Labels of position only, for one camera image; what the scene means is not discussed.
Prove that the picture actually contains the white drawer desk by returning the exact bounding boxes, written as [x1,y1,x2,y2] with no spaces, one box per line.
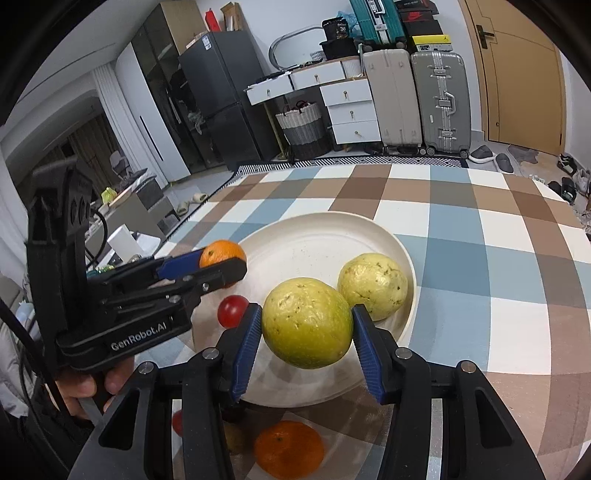
[245,56,382,145]

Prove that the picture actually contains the teal suitcase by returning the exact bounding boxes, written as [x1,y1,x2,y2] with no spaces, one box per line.
[349,0,407,48]

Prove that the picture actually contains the checkered tablecloth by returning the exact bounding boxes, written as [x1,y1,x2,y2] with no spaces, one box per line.
[160,164,590,479]

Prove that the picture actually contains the cream round plate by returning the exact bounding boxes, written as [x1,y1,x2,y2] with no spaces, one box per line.
[191,212,418,409]

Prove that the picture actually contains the white paper roll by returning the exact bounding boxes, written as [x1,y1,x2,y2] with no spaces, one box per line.
[107,224,144,263]

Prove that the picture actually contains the wooden door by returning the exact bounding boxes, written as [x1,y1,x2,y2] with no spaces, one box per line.
[460,0,566,155]

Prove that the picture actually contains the woven laundry basket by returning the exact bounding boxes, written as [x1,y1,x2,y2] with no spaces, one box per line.
[276,100,332,160]

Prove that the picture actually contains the grey slippers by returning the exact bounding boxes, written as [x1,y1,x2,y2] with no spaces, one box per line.
[468,145,515,174]

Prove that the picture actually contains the yellow-green guava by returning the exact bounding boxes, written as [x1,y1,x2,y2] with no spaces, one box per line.
[262,277,353,370]
[338,253,409,322]

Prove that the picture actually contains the large orange tangerine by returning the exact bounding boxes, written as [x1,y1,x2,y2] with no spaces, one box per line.
[253,420,325,480]

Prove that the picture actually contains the silver grey suitcase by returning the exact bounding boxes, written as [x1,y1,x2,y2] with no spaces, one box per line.
[411,51,472,159]

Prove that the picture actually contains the red tomato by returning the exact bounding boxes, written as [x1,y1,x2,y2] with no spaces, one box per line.
[171,409,183,437]
[217,295,249,329]

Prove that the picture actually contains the small orange tangerine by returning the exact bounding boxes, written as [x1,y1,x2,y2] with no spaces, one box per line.
[198,239,246,270]

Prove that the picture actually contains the black refrigerator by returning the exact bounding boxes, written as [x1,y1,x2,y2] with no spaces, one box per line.
[179,31,280,171]

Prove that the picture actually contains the stacked shoe boxes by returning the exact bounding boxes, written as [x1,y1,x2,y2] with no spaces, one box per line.
[394,0,453,52]

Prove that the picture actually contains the beige suitcase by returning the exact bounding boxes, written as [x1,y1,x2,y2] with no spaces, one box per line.
[362,49,423,153]

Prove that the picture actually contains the person left hand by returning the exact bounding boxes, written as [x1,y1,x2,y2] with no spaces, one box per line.
[55,358,134,420]

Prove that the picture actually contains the white wardrobe cabinet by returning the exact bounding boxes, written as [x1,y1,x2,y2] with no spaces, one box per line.
[114,43,189,186]

